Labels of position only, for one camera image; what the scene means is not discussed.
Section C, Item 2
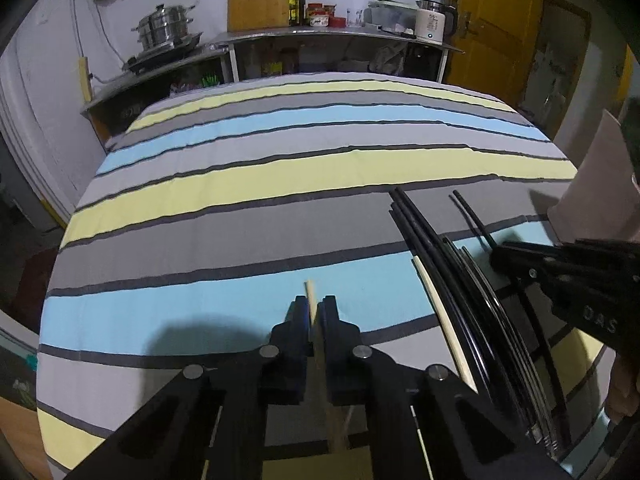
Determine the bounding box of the light wooden chopstick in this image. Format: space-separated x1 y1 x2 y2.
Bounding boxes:
304 280 349 454

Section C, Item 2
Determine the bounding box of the cream plastic chopstick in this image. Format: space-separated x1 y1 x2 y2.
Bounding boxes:
412 256 478 392

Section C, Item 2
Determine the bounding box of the black steel-tipped chopstick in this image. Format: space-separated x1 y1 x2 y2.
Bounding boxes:
442 237 560 458

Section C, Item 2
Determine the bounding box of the black thin chopstick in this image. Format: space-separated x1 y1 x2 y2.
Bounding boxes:
452 190 498 249

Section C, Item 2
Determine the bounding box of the steel kitchen shelf table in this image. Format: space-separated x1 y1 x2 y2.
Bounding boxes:
208 26 460 82

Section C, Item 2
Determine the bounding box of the person right hand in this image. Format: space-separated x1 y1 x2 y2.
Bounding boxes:
604 354 640 424

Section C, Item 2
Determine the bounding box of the pink utensil holder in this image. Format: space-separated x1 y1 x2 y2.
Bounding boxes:
548 110 639 243

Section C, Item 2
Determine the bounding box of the striped tablecloth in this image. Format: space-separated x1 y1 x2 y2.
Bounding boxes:
37 73 577 479

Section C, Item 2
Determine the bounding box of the white electric kettle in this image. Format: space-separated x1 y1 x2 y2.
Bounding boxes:
414 0 458 44

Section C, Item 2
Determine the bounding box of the yellow wooden door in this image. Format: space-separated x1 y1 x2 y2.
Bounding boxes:
446 0 544 107

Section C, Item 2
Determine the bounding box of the clear plastic storage box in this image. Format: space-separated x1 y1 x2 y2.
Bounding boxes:
363 0 419 36

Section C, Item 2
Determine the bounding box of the low wooden side shelf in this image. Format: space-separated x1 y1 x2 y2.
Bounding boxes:
80 48 233 146

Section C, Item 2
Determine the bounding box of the induction cooker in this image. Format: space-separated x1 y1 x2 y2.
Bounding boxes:
122 32 202 74

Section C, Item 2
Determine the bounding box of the red sauce jar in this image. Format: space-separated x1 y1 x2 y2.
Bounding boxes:
307 3 330 28

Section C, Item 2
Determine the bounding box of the stainless steamer pot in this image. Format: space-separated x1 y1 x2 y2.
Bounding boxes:
132 4 194 51

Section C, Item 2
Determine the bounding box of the white power strip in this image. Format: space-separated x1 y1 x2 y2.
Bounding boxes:
77 56 93 103

